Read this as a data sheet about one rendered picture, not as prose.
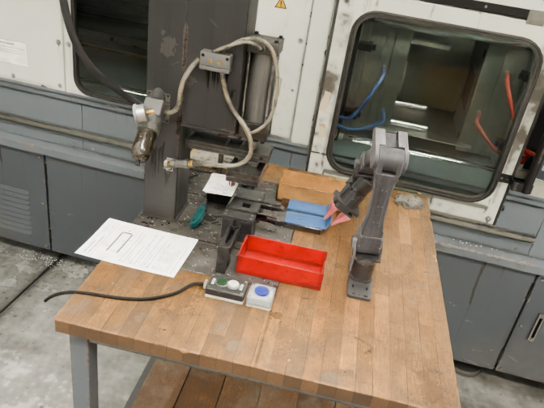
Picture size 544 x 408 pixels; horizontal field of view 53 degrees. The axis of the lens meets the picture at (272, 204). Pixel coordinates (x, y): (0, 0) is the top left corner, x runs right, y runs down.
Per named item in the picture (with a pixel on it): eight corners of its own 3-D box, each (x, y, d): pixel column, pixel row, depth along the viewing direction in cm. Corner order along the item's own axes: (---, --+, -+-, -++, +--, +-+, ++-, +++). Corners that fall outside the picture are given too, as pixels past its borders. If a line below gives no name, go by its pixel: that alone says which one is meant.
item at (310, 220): (329, 230, 182) (331, 223, 180) (284, 222, 182) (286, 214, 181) (330, 219, 188) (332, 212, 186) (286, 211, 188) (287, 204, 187)
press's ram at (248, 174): (260, 196, 162) (274, 101, 148) (176, 179, 165) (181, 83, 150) (270, 172, 178) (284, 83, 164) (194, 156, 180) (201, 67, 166)
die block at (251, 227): (250, 244, 171) (252, 223, 168) (219, 237, 172) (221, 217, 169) (262, 214, 189) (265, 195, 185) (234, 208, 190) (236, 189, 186)
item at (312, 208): (330, 217, 189) (332, 210, 188) (286, 208, 190) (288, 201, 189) (332, 207, 195) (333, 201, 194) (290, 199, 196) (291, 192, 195)
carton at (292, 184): (342, 215, 198) (347, 196, 194) (275, 201, 200) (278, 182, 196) (345, 199, 209) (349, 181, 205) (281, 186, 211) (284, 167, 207)
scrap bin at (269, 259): (320, 291, 155) (324, 274, 152) (235, 272, 158) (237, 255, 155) (324, 267, 166) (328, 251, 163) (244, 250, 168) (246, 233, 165)
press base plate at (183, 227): (274, 299, 154) (276, 290, 153) (108, 261, 159) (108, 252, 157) (303, 196, 211) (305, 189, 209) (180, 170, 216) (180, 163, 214)
